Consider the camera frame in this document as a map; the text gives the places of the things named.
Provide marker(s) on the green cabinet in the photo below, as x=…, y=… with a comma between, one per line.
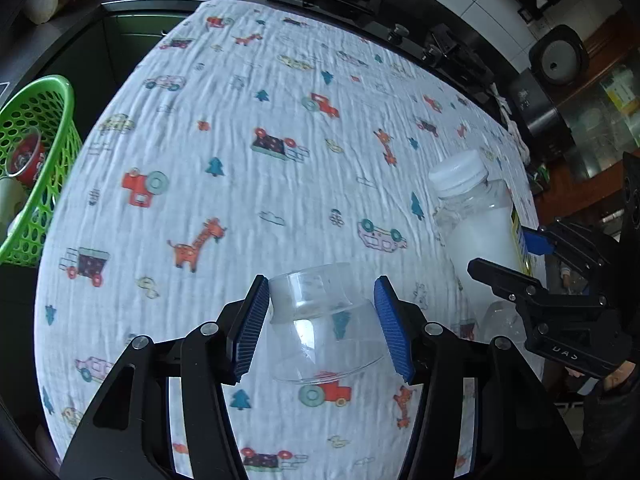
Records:
x=115, y=45

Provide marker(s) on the white rag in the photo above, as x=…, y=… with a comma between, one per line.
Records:
x=511, y=120

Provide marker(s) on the red round container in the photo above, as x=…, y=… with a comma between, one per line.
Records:
x=27, y=157

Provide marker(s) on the person's right hand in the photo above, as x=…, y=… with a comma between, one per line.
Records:
x=621, y=377

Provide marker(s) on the person's right forearm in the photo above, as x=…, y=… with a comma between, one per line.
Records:
x=615, y=435

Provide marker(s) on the green packet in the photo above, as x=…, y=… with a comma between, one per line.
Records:
x=540, y=179

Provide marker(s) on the green plastic basket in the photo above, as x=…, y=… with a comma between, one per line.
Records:
x=55, y=160

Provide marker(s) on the black rice cooker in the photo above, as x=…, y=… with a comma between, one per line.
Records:
x=555, y=55

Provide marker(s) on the clear plastic dome cup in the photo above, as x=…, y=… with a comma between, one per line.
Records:
x=325, y=340

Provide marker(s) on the white-cap milky plastic bottle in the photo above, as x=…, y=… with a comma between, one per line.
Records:
x=480, y=240

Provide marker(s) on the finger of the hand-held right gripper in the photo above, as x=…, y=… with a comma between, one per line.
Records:
x=505, y=280
x=537, y=242

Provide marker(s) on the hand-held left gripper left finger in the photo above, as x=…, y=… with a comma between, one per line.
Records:
x=250, y=330

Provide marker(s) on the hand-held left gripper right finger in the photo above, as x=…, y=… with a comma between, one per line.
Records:
x=392, y=330

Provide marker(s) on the white printed cloth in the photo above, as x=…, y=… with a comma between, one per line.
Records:
x=250, y=185

